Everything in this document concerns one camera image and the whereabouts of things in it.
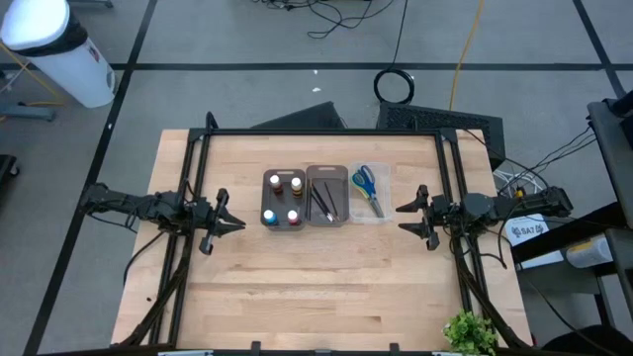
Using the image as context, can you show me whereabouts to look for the white plastic container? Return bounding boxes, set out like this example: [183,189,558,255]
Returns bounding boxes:
[566,235,615,269]

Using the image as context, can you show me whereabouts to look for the black slanted panel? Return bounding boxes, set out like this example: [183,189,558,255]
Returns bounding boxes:
[251,101,347,131]

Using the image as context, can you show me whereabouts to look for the grey plastic bin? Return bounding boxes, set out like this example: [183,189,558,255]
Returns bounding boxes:
[305,164,350,228]
[260,168,308,232]

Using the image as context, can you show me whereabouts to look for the black cart cables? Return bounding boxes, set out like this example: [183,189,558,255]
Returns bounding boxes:
[518,126,598,180]

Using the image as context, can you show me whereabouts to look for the small green plant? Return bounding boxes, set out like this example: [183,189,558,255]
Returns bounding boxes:
[443,310,498,356]

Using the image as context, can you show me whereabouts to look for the clear plastic bin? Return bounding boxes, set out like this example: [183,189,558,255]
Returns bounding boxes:
[348,161,395,223]

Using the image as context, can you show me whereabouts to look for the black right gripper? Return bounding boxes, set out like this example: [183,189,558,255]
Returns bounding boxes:
[395,184,464,252]

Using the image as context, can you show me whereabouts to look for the thin black brush silver ferrule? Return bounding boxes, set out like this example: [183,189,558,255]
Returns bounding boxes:
[323,181,341,220]

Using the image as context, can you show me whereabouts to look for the blue handled scissors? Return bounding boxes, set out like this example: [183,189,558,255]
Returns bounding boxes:
[358,164,387,220]

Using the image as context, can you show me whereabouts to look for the black caster base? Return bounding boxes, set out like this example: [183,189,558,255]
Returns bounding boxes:
[0,153,21,182]

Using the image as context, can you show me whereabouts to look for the white trash can black bag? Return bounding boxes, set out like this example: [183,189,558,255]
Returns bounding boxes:
[0,0,118,110]

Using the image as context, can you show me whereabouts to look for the white printed label sheet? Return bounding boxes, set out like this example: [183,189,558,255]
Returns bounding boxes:
[503,212,565,271]

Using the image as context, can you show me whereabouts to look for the black drooping base cable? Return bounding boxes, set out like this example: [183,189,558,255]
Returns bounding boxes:
[122,229,172,288]

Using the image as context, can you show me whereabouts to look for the black equipment cart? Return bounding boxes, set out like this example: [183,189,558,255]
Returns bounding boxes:
[511,91,633,356]

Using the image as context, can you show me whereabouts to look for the long black cable with coil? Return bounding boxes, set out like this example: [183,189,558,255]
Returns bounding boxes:
[372,0,416,106]

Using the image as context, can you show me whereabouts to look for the long yellow cable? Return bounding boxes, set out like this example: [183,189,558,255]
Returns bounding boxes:
[448,0,487,112]

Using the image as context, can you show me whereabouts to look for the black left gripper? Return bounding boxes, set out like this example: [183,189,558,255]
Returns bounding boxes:
[190,187,247,256]

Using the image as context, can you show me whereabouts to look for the tangled black floor cables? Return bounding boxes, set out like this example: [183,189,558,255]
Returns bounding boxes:
[254,0,397,41]

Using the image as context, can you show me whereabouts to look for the thin yellow floor cable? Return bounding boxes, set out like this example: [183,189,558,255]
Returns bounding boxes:
[0,43,64,108]

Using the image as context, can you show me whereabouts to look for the grey stand foot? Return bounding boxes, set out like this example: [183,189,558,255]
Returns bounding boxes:
[0,102,56,123]

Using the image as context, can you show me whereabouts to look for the black perforated computer case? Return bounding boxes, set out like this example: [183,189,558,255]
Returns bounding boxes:
[376,101,506,170]

